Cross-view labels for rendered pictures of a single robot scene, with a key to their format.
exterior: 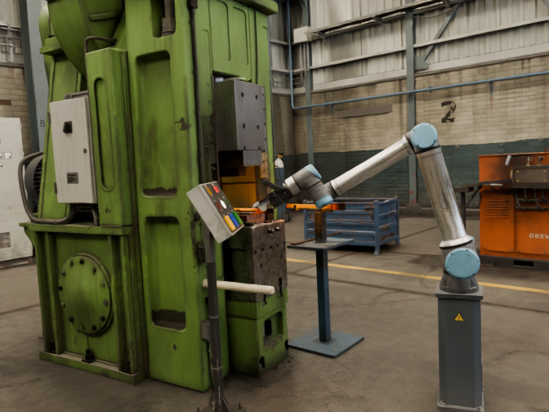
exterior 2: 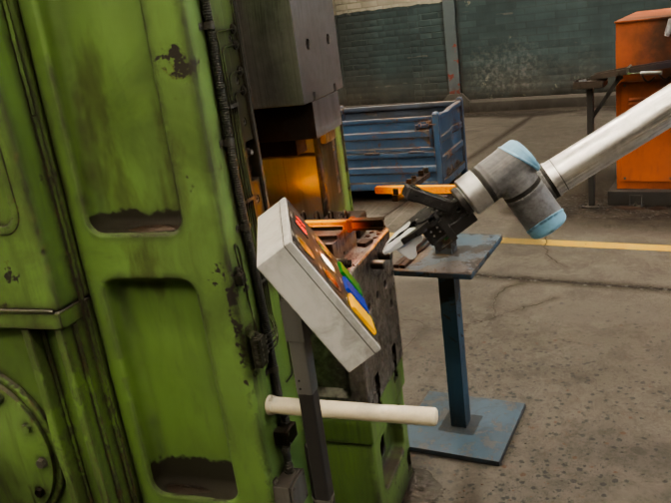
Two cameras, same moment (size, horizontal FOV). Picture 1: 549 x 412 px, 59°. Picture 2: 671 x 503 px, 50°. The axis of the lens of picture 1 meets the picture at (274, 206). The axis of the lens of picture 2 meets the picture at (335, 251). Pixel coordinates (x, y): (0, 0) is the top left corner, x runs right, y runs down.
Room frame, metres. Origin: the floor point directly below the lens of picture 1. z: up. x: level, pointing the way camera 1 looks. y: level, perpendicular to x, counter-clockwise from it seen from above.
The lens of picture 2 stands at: (0.99, 0.47, 1.59)
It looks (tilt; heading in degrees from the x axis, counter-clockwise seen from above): 19 degrees down; 351
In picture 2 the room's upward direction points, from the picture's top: 8 degrees counter-clockwise
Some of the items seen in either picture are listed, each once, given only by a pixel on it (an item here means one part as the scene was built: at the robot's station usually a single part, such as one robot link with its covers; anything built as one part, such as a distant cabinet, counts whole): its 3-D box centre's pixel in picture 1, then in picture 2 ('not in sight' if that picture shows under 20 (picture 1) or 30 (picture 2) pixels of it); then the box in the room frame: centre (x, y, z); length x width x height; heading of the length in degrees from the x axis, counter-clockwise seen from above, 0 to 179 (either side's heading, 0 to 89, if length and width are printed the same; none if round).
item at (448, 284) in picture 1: (458, 279); not in sight; (2.40, -0.92, 0.65); 0.19 x 0.19 x 0.10
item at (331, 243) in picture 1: (321, 243); (446, 253); (3.31, -0.31, 0.71); 0.40 x 0.30 x 0.02; 141
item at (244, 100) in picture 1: (226, 119); (249, 26); (3.07, 0.27, 1.56); 0.42 x 0.39 x 0.40; 59
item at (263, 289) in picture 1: (238, 287); (351, 410); (2.58, 0.22, 0.62); 0.44 x 0.05 x 0.05; 59
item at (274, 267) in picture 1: (234, 256); (295, 315); (3.08, 0.28, 0.69); 0.56 x 0.38 x 0.45; 59
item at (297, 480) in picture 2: (209, 329); (290, 490); (2.68, 0.40, 0.36); 0.09 x 0.07 x 0.12; 149
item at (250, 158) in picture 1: (225, 159); (258, 119); (3.03, 0.30, 1.32); 0.42 x 0.20 x 0.10; 59
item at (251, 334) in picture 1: (238, 325); (315, 440); (3.08, 0.28, 0.23); 0.55 x 0.37 x 0.47; 59
